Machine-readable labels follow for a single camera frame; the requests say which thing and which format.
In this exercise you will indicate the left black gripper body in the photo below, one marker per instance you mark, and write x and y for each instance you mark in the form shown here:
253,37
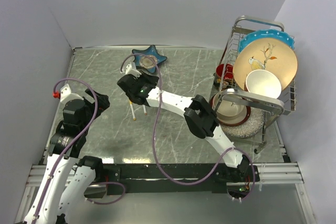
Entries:
102,105

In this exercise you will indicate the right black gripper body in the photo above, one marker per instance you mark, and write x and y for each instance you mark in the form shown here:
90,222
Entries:
144,79

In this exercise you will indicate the white marker yellow tip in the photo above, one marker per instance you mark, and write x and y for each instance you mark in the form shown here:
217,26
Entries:
132,111

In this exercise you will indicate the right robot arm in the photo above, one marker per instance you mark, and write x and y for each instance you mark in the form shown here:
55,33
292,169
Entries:
199,116

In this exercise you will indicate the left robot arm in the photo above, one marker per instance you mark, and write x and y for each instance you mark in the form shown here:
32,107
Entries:
66,176

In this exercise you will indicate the blue star-shaped dish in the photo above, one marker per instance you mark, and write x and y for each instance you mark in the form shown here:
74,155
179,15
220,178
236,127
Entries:
147,59

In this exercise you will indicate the metal dish rack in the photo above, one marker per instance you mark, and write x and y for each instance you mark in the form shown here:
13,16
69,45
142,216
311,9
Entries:
273,108

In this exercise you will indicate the red cup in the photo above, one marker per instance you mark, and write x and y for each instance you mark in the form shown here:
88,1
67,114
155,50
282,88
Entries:
224,74

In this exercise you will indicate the red rimmed bowl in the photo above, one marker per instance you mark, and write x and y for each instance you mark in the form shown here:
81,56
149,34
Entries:
232,114

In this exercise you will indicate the grey speckled plate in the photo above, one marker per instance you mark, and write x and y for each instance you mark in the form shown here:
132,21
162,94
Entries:
249,128

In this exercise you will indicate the white bowl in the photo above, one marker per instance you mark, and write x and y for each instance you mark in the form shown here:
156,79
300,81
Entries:
263,82

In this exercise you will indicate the tan bird plate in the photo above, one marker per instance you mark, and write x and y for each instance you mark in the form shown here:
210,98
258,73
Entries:
268,54

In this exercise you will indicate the blue dotted plate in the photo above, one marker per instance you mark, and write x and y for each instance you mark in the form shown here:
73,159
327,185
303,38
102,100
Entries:
266,33

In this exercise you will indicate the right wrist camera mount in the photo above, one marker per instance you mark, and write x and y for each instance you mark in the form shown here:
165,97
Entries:
132,70

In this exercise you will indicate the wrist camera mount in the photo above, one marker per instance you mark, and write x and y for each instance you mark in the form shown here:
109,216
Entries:
65,94
132,70

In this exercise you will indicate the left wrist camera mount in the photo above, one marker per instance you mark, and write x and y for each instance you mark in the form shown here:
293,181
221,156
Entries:
65,94

